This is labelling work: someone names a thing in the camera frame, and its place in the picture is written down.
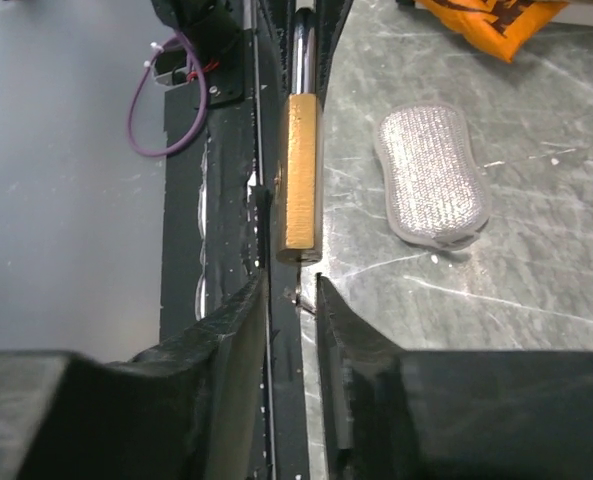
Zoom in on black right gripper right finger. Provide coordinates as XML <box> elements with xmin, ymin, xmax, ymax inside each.
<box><xmin>315</xmin><ymin>274</ymin><xmax>416</xmax><ymax>479</ymax></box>

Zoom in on orange snack bag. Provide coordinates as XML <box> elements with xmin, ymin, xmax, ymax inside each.
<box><xmin>418</xmin><ymin>0</ymin><xmax>569</xmax><ymax>63</ymax></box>

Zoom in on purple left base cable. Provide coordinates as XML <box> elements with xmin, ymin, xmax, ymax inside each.
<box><xmin>127</xmin><ymin>29</ymin><xmax>210</xmax><ymax>159</ymax></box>

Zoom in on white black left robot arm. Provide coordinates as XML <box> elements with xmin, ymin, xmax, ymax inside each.
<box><xmin>152</xmin><ymin>1</ymin><xmax>352</xmax><ymax>101</ymax></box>

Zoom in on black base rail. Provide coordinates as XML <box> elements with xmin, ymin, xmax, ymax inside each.
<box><xmin>160</xmin><ymin>1</ymin><xmax>310</xmax><ymax>479</ymax></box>

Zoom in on silver key with ring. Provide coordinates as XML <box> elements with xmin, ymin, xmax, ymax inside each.
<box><xmin>284</xmin><ymin>283</ymin><xmax>316</xmax><ymax>316</ymax></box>

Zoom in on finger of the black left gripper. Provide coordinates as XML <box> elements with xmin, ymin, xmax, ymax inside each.
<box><xmin>258</xmin><ymin>0</ymin><xmax>296</xmax><ymax>93</ymax></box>
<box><xmin>315</xmin><ymin>0</ymin><xmax>353</xmax><ymax>100</ymax></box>

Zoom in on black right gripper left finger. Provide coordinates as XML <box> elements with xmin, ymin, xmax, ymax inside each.
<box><xmin>130</xmin><ymin>273</ymin><xmax>267</xmax><ymax>479</ymax></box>

